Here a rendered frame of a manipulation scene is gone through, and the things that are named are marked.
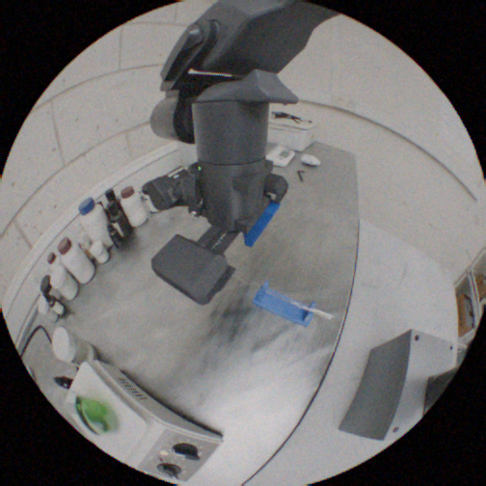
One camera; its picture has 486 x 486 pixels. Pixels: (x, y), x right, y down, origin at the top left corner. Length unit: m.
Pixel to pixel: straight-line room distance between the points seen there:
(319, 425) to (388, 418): 0.11
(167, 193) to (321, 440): 0.38
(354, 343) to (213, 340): 0.23
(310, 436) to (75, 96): 0.84
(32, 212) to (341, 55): 1.56
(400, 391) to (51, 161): 0.77
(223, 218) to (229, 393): 0.23
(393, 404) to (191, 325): 0.31
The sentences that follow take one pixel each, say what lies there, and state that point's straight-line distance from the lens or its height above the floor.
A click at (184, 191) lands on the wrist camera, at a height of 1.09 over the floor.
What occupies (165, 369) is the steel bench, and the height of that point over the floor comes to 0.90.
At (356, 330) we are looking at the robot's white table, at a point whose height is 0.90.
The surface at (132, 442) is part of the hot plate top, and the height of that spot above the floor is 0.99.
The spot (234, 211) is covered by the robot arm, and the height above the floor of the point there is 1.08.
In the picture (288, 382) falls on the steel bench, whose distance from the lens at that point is 0.28.
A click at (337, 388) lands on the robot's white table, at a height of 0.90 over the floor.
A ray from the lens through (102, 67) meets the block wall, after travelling 0.64.
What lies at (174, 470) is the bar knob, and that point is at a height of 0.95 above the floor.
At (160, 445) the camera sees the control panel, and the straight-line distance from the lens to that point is 0.26.
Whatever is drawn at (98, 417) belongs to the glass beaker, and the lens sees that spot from 0.22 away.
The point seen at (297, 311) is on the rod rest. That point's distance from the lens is 0.30.
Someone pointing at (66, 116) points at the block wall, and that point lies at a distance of 0.58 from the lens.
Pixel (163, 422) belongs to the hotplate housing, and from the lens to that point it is 0.24.
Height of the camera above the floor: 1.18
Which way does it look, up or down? 47 degrees down
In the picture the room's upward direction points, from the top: straight up
